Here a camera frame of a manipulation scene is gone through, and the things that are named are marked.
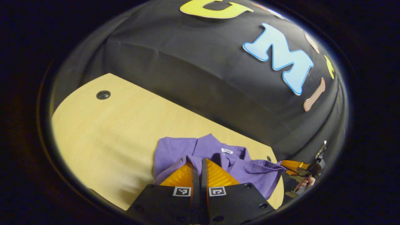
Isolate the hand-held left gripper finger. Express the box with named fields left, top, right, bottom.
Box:
left=125, top=162, right=201, bottom=225
left=200, top=158, right=276, bottom=225

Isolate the purple shirt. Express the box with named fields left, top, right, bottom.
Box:
left=152, top=134, right=287, bottom=200

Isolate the black backdrop cloth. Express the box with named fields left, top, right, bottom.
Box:
left=52, top=0, right=349, bottom=163

